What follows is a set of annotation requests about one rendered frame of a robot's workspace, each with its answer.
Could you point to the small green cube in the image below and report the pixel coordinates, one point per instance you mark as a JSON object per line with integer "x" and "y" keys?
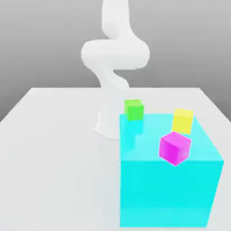
{"x": 134, "y": 110}

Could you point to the large cyan box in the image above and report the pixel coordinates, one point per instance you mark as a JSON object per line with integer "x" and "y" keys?
{"x": 162, "y": 189}

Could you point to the small yellow cube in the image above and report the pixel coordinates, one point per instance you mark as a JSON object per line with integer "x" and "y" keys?
{"x": 182, "y": 121}

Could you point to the small magenta cube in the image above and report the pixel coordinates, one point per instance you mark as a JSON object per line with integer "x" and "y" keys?
{"x": 174, "y": 148}

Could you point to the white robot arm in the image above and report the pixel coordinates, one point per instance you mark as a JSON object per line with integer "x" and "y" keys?
{"x": 115, "y": 54}

